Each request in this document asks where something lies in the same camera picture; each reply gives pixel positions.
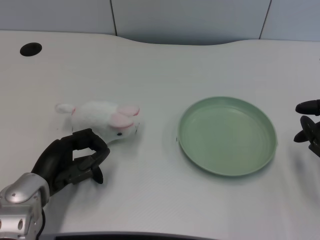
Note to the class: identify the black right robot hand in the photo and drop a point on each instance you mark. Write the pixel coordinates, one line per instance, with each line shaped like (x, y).
(311, 106)

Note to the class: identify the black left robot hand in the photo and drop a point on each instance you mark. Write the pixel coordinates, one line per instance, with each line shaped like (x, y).
(60, 155)

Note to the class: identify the white plush rabbit doll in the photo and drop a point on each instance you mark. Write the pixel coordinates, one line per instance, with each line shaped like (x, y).
(97, 115)

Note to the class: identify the green round plate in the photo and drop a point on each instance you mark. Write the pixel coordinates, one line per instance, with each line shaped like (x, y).
(227, 136)

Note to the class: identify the black round table grommet hole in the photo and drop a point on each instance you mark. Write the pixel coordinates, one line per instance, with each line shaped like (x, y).
(31, 49)

